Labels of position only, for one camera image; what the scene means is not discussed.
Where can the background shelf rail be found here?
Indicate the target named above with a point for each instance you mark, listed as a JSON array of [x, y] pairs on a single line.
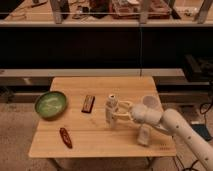
[[89, 72]]

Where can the clear plastic bottle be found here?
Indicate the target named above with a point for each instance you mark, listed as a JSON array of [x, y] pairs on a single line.
[[110, 108]]

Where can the wooden table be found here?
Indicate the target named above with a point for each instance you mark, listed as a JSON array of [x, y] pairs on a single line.
[[89, 133]]

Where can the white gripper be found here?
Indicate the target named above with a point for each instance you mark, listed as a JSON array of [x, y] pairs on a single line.
[[139, 113]]

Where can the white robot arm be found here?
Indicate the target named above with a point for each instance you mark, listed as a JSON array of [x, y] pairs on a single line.
[[168, 122]]

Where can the green bowl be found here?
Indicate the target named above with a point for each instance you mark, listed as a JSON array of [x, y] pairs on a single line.
[[50, 104]]

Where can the white paper cup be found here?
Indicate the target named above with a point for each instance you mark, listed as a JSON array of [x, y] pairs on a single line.
[[150, 101]]

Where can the brown snack bar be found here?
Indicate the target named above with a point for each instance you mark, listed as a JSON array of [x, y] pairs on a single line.
[[88, 104]]

